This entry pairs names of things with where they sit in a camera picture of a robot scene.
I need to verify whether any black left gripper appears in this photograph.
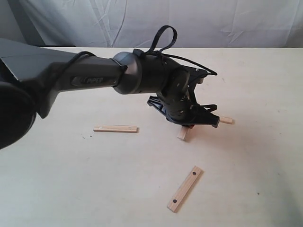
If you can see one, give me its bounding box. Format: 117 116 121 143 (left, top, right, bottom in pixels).
147 68 219 128

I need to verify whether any wooden stick with holes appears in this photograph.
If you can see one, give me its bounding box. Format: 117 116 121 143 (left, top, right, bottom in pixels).
166 166 204 213

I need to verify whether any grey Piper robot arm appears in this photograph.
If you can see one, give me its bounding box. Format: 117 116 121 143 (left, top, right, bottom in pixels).
0 39 220 148

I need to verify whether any wood block behind gripper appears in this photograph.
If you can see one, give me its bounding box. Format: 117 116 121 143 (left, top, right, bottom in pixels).
220 116 234 124

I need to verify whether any white backdrop cloth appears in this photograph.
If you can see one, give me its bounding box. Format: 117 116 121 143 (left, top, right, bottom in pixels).
0 0 303 48

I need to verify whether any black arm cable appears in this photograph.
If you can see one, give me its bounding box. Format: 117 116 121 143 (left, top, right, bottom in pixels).
51 25 218 95

